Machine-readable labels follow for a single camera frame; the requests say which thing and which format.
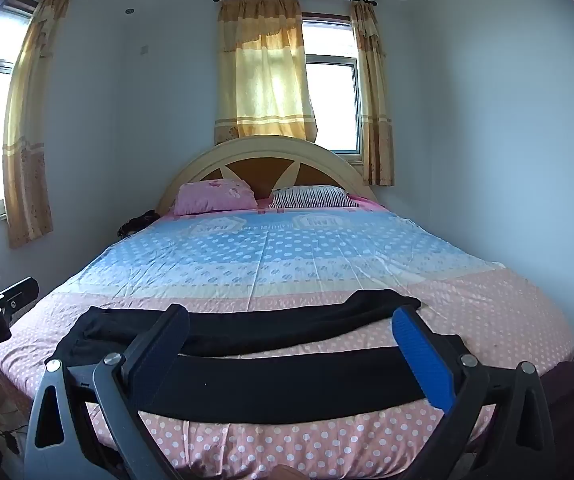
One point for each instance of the black pants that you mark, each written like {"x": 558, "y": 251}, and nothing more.
{"x": 277, "y": 380}

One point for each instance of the yellow curtain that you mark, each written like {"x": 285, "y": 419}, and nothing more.
{"x": 27, "y": 150}
{"x": 374, "y": 100}
{"x": 262, "y": 75}

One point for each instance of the pink floral pillow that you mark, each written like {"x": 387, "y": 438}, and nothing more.
{"x": 214, "y": 196}

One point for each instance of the dark bundle beside bed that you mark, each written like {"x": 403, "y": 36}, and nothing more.
{"x": 137, "y": 223}

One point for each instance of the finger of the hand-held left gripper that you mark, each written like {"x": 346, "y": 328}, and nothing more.
{"x": 17, "y": 292}

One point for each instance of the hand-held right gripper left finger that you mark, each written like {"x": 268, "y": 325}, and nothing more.
{"x": 159, "y": 342}

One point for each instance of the striped pillow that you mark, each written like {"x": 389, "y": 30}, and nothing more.
{"x": 312, "y": 196}

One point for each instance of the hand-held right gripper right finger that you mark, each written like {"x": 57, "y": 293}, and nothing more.
{"x": 423, "y": 357}

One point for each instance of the dotted pink blue bedsheet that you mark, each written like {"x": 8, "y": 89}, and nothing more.
{"x": 292, "y": 260}

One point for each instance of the cream wooden headboard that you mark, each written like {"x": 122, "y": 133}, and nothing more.
{"x": 262, "y": 165}

